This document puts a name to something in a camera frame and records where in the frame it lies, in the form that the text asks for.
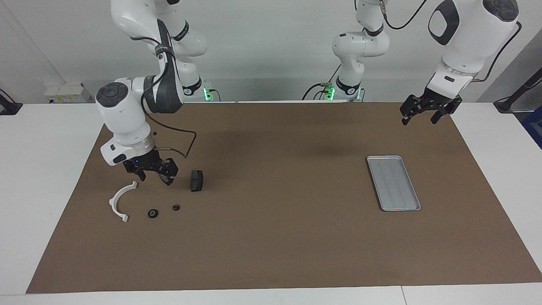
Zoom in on silver metal tray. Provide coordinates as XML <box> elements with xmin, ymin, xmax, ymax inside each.
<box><xmin>367</xmin><ymin>155</ymin><xmax>421</xmax><ymax>212</ymax></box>

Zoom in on black slanted stand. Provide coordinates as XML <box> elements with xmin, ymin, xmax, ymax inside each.
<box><xmin>494</xmin><ymin>68</ymin><xmax>542</xmax><ymax>113</ymax></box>

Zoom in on blue box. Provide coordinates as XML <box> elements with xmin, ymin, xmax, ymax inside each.
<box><xmin>522</xmin><ymin>106</ymin><xmax>542</xmax><ymax>149</ymax></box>

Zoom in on white power box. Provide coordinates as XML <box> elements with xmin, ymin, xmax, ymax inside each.
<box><xmin>44</xmin><ymin>83</ymin><xmax>91</xmax><ymax>103</ymax></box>

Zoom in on brown table mat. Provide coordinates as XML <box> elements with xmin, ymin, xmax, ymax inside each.
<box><xmin>26</xmin><ymin>102</ymin><xmax>542</xmax><ymax>294</ymax></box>

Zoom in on black stand foot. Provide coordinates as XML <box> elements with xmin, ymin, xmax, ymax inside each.
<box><xmin>0</xmin><ymin>89</ymin><xmax>22</xmax><ymax>116</ymax></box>

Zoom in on white half-ring bracket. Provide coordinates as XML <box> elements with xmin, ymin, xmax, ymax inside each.
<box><xmin>109</xmin><ymin>181</ymin><xmax>138</xmax><ymax>223</ymax></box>

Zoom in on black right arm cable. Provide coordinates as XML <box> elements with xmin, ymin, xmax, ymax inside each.
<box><xmin>142</xmin><ymin>30</ymin><xmax>198</xmax><ymax>159</ymax></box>

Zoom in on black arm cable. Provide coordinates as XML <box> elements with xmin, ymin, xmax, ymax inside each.
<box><xmin>142</xmin><ymin>30</ymin><xmax>198</xmax><ymax>159</ymax></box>
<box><xmin>379</xmin><ymin>0</ymin><xmax>523</xmax><ymax>83</ymax></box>

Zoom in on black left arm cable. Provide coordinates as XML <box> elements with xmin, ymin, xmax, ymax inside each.
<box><xmin>379</xmin><ymin>0</ymin><xmax>523</xmax><ymax>83</ymax></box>

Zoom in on black base cables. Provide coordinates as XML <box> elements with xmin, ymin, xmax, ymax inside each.
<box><xmin>302</xmin><ymin>64</ymin><xmax>343</xmax><ymax>101</ymax></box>

